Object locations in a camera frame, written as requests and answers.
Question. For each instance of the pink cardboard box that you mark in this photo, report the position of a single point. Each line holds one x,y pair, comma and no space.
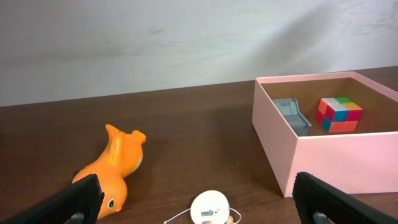
361,162

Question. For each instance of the orange rubber fish toy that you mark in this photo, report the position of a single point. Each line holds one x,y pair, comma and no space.
122,155

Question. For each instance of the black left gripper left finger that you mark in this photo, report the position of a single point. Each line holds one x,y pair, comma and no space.
79,203

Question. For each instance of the yellow grey toy truck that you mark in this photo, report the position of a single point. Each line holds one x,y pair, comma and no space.
289,108

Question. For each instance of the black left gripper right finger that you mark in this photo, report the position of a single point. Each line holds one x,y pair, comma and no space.
319,202

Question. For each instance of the colourful puzzle cube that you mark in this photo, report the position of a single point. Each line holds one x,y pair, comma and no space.
338,115

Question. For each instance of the white wooden paddle toy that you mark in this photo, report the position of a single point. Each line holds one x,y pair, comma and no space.
211,207

